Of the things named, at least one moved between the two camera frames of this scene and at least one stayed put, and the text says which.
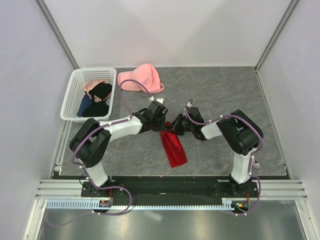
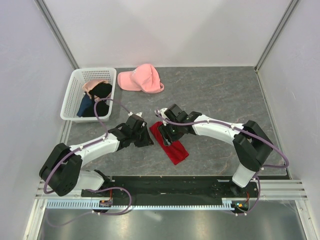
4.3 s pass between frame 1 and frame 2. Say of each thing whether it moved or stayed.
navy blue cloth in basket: stayed
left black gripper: moved
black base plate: stayed
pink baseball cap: stayed
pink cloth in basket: stayed
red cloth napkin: moved
